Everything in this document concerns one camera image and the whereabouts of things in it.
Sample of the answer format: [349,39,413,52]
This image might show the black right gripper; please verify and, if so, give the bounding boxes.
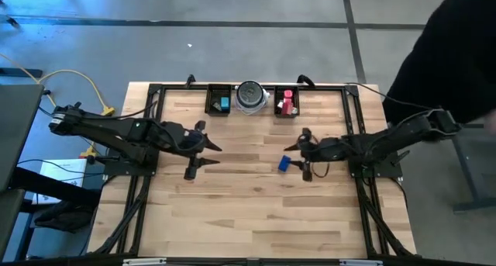
[284,128,348,183]

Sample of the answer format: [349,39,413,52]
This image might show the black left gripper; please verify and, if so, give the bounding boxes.
[164,121,223,181]

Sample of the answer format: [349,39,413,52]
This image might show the blue charger block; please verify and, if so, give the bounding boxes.
[277,154,292,173]

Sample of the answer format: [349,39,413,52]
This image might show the black mesh basket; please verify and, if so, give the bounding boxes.
[273,85,301,118]
[204,83,233,117]

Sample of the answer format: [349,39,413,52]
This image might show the black clamp lever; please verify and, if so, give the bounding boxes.
[390,150,411,167]
[91,154,121,163]

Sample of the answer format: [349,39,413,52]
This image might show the white paper booklet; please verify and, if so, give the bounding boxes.
[33,158,88,204]

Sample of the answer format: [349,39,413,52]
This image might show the black beam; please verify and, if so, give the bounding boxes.
[11,167,102,209]

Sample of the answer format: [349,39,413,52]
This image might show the black bag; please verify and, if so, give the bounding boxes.
[33,202,94,234]

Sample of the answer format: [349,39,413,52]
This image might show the person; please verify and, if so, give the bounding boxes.
[381,0,496,126]

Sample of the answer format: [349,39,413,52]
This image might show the black desk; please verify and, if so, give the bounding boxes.
[0,83,45,193]

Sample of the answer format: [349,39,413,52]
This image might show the black flat bar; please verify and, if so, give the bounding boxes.
[0,67,43,79]

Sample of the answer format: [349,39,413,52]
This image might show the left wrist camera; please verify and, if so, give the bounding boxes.
[184,129,205,147]

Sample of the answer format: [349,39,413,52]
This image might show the white coiled cable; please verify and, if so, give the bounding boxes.
[233,88,271,116]

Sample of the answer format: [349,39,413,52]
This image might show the black metal table frame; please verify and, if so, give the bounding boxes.
[89,82,415,259]

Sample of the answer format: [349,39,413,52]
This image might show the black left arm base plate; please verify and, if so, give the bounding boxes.
[103,157,159,177]

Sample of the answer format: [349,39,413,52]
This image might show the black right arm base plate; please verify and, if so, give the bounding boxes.
[347,147,404,178]

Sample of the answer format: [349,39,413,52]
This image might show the silver bracket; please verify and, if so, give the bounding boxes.
[122,257,167,266]
[339,259,384,266]

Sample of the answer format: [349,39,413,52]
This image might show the yellow extension cable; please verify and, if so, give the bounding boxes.
[0,53,112,116]

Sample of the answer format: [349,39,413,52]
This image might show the grey metal table frame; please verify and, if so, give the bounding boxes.
[451,122,496,215]

